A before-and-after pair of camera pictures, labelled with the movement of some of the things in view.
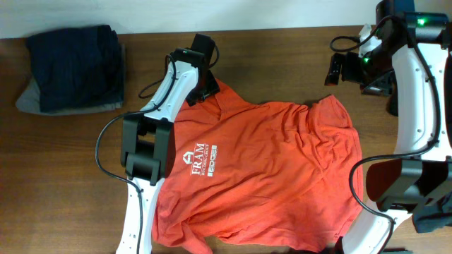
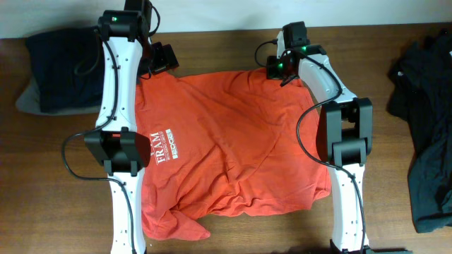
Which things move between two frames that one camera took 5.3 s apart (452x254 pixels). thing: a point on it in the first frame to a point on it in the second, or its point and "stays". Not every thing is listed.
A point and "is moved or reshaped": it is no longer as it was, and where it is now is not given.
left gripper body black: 205,86 to 157,59
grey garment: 29,101 stays
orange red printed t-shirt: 279,177 is moved or reshaped
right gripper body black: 371,71 to 277,68
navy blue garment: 77,68 stays
